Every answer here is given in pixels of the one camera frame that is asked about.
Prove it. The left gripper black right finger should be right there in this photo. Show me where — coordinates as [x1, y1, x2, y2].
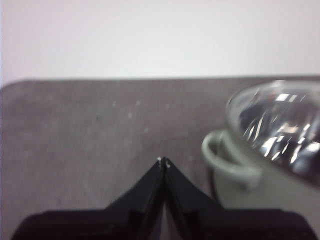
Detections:
[163, 156, 317, 240]

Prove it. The pale green electric steamer pot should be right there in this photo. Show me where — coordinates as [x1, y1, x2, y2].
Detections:
[201, 129, 320, 211]

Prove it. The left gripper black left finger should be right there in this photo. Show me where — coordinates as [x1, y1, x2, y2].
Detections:
[11, 156, 166, 240]

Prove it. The glass lid with green knob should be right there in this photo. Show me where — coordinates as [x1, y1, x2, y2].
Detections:
[224, 79, 320, 188]

